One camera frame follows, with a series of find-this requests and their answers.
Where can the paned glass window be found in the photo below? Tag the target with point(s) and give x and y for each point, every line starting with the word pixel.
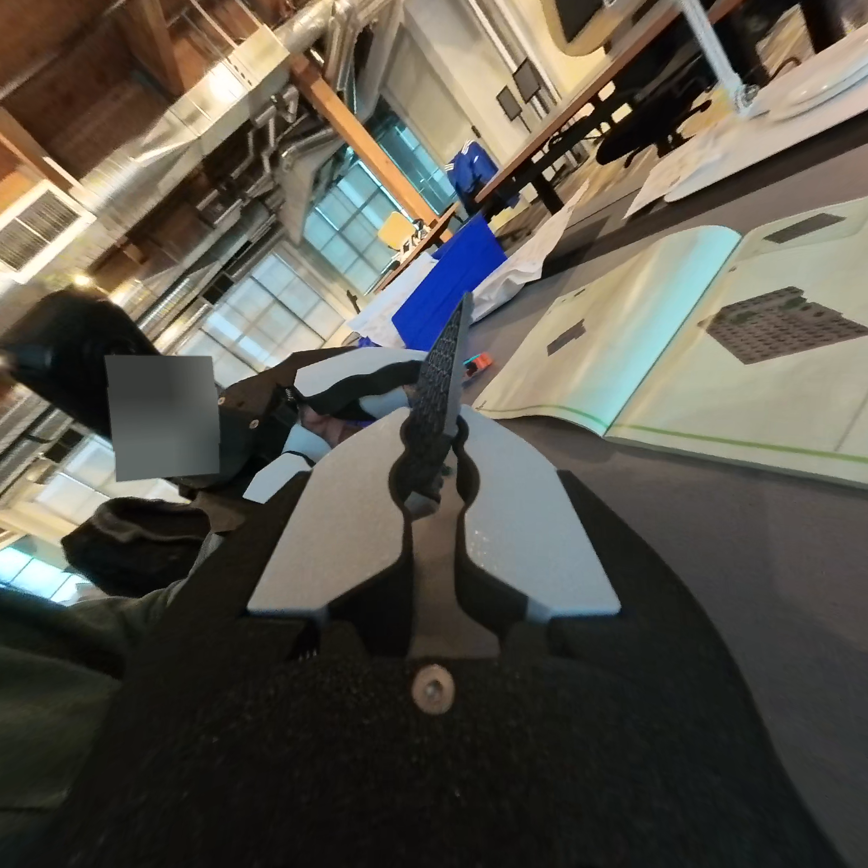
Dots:
pixel 271 319

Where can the white ceiling air vent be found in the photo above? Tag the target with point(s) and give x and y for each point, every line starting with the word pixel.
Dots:
pixel 41 230

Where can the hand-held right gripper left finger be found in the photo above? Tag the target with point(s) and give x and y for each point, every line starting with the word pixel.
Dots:
pixel 339 529

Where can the black office chair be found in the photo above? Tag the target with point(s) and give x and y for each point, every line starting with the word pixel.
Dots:
pixel 651 129

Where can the silver ventilation duct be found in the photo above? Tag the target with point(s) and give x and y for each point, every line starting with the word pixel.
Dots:
pixel 224 88

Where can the blue plastic bin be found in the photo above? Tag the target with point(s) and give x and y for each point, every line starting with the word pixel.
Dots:
pixel 447 285

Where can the grey desk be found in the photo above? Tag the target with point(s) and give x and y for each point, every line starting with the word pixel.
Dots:
pixel 678 556

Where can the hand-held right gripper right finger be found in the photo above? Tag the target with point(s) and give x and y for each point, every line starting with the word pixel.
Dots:
pixel 536 536

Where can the wooden ceiling beam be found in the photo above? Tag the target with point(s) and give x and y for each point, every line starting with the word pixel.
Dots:
pixel 366 135

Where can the small orange toy piece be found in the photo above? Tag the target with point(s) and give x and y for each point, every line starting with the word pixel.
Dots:
pixel 478 366

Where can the yellow chair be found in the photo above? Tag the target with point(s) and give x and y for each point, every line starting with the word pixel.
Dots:
pixel 400 230

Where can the person's left hand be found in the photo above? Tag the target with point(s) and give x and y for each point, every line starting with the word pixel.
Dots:
pixel 336 424

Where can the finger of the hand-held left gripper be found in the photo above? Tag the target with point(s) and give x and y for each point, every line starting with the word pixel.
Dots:
pixel 386 407
pixel 366 369

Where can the black sign panel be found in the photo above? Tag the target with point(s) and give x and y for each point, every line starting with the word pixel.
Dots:
pixel 536 80
pixel 510 103

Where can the dark grey studded brick plate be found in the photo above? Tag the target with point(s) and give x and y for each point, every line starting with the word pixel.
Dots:
pixel 441 380

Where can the open instruction booklet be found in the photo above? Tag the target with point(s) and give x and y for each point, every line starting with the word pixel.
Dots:
pixel 678 352

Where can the white printed paper sheet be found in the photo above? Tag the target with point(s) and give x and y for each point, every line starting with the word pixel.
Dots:
pixel 692 169

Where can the blue striped jacket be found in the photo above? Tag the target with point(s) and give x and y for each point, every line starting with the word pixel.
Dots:
pixel 475 173

